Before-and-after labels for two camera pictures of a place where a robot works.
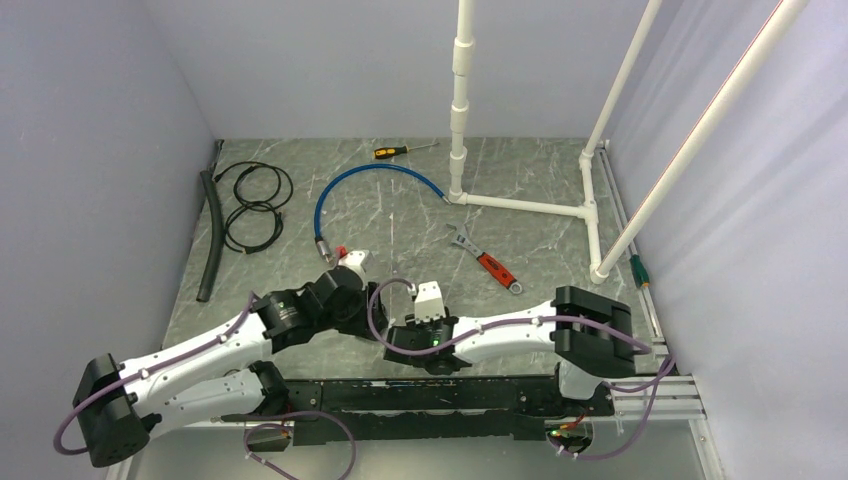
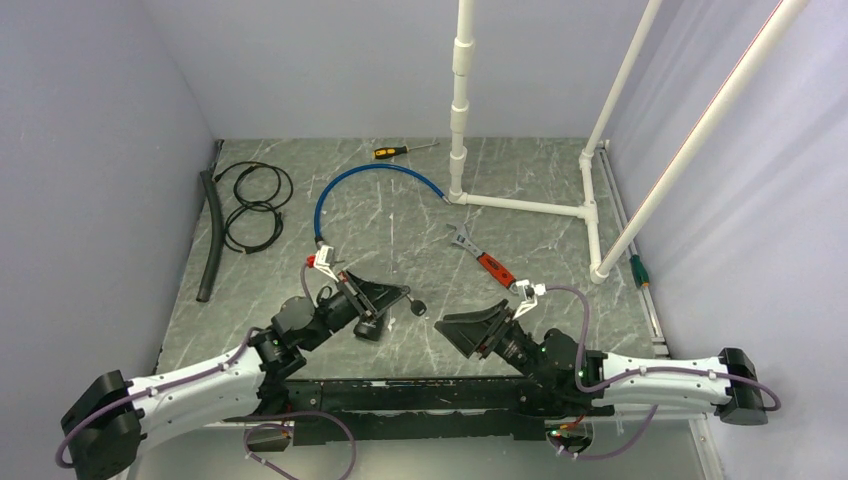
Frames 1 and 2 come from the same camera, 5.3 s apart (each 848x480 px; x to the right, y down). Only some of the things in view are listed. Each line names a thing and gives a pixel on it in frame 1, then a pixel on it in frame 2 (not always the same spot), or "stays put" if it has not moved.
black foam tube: [208, 273] stays put
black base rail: [429, 410] stays put
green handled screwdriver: [639, 272] stays put
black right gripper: [414, 325] to [468, 331]
